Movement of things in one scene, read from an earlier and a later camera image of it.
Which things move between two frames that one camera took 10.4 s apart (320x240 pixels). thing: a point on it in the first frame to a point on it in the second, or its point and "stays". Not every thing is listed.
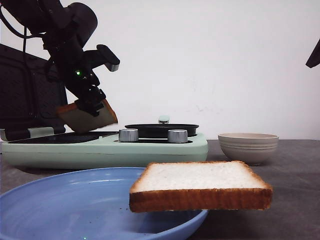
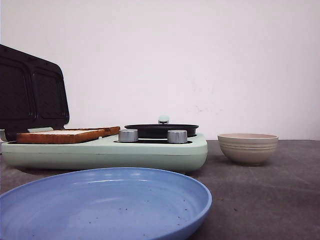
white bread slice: (81, 120) to (110, 130)
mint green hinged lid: (28, 98) stays
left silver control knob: (128, 135) stays
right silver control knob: (177, 136) stays
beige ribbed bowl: (253, 148) stays
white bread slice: (213, 185) to (56, 136)
